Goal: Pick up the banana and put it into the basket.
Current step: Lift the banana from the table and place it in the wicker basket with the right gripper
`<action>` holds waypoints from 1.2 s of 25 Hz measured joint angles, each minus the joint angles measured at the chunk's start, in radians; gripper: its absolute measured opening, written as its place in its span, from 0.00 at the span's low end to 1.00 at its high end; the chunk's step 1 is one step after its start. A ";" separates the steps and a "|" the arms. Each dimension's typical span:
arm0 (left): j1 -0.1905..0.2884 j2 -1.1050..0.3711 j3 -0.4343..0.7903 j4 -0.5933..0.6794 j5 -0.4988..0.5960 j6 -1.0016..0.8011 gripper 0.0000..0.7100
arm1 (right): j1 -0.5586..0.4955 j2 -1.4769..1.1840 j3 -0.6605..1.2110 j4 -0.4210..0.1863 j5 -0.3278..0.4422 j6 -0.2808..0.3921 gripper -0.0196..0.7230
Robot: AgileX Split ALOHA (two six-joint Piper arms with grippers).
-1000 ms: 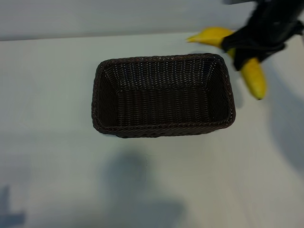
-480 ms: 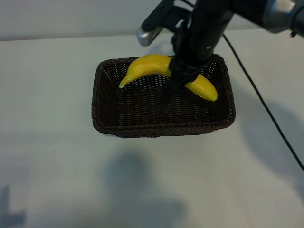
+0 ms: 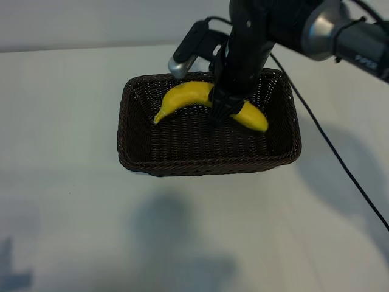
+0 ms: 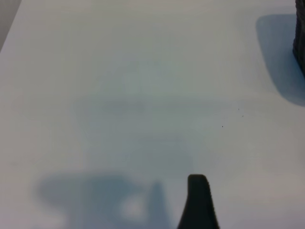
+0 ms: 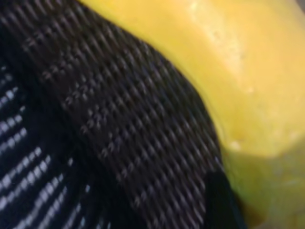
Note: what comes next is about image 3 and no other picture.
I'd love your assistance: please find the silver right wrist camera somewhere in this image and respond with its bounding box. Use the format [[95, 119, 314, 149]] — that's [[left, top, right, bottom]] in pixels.
[[167, 17, 229, 80]]

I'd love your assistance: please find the dark brown wicker basket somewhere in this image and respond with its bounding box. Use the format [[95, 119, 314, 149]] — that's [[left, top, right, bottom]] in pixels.
[[117, 68, 303, 178]]

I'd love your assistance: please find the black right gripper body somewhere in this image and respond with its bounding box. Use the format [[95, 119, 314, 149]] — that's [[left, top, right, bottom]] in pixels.
[[212, 17, 277, 102]]

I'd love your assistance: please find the yellow banana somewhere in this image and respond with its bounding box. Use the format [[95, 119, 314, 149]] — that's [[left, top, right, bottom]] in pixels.
[[153, 81, 270, 133]]

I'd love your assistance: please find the long thin black cable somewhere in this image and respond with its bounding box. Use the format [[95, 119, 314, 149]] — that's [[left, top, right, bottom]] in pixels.
[[269, 52, 389, 232]]

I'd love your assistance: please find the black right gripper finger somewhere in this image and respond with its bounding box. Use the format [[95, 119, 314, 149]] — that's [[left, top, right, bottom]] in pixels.
[[208, 90, 245, 124]]

